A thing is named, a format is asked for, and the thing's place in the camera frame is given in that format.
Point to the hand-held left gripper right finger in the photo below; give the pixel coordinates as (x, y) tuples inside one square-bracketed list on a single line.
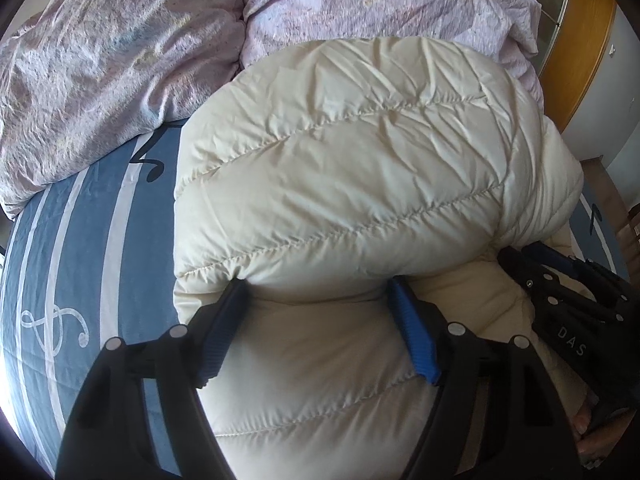
[(417, 335)]

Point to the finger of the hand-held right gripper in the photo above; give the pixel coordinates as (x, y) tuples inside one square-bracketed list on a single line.
[(517, 267), (555, 255)]

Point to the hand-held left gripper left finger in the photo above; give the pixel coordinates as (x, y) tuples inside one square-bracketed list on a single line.
[(220, 335)]

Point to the cream quilted down duvet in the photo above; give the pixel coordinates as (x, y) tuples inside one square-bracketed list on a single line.
[(360, 185)]

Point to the person's right hand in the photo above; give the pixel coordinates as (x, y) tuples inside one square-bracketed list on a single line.
[(592, 447)]

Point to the blue striped bedsheet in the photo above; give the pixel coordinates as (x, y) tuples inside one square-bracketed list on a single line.
[(75, 260)]

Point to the wooden framed door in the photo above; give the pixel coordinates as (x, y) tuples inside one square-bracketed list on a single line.
[(575, 45)]

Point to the left lilac pillow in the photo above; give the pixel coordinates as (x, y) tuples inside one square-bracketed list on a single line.
[(110, 60)]

